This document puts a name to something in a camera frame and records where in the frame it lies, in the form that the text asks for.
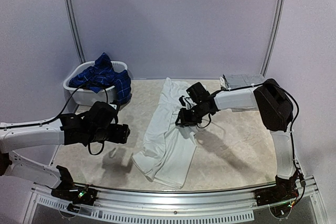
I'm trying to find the folded white garment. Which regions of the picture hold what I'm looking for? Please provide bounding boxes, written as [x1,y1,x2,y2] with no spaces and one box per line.
[219,76,231,90]

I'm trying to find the aluminium front rail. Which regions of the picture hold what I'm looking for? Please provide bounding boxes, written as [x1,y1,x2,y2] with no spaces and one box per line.
[24,176,329,223]

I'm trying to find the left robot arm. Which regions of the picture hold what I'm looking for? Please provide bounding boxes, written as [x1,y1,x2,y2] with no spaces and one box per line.
[1,102,130,200]

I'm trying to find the folded grey towel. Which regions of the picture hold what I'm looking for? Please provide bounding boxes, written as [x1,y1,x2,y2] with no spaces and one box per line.
[225,74,266,89]

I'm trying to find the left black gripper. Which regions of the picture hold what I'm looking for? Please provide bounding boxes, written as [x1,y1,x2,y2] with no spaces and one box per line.
[87,123,130,143]

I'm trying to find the corner wall post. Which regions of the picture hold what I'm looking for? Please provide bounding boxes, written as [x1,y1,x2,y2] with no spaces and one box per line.
[64,0,86,64]
[260,0,285,77]

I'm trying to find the left corner wall post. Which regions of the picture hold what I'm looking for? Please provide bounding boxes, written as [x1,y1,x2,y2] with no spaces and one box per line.
[64,0,86,64]

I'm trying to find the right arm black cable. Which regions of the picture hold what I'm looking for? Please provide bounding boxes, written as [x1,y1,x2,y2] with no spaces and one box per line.
[196,82,307,183]

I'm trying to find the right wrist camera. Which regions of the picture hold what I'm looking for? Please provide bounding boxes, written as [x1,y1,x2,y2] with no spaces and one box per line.
[178,95,193,109]

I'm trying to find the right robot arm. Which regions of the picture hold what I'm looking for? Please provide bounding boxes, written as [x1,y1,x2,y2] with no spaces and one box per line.
[175,79,299,201]

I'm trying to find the right corner wall post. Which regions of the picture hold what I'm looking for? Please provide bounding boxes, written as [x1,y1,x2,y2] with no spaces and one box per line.
[260,0,285,77]

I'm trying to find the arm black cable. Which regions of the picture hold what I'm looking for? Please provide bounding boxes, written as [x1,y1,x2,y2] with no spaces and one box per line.
[196,82,307,183]
[0,82,119,156]

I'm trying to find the white plastic laundry basket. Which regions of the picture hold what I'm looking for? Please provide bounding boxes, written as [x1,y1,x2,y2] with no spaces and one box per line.
[63,61,128,106]

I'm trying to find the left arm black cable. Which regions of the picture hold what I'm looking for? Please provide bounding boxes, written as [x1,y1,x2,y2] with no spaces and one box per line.
[0,82,119,156]

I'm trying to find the white t-shirt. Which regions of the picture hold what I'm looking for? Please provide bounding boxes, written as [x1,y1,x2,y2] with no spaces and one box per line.
[132,78,197,189]

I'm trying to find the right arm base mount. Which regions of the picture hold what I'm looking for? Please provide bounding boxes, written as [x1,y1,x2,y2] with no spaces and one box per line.
[253,173,306,219]

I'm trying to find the blue plaid shirt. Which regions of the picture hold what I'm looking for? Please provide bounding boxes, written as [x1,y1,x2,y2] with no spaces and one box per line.
[69,53,131,105]

